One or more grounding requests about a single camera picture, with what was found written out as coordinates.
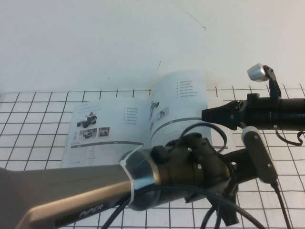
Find white product catalogue book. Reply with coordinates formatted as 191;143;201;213
61;69;239;169

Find white zip tie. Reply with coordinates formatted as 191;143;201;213
119;146;143;208

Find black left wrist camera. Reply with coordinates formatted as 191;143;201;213
224;125;279;186

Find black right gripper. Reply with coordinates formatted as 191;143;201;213
201;93;282;131

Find white cloth with black grid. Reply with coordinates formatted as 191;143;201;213
0;84;305;229

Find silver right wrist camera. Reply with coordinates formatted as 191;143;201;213
247;63;282;101

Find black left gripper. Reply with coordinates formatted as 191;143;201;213
152;133;240;227

